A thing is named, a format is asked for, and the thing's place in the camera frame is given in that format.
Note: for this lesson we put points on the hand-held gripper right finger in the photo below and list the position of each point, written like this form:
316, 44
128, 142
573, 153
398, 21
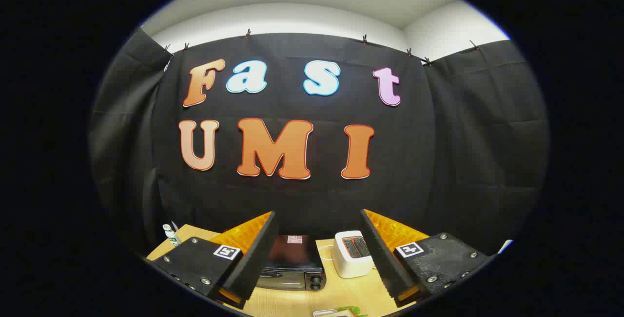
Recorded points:
382, 258

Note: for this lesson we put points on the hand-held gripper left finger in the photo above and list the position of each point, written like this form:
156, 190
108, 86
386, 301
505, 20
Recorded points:
256, 258

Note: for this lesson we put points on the white green printed bottle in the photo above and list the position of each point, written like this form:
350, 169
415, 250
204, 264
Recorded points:
170, 235

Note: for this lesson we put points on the black toaster oven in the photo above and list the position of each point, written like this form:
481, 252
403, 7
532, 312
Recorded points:
292, 258

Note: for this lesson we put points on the white rectangular tray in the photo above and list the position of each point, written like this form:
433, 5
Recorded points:
322, 313

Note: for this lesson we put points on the toast sandwich with lettuce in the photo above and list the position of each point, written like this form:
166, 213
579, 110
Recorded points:
352, 310

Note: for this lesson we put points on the white toaster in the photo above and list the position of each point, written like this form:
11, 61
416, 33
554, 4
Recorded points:
351, 261

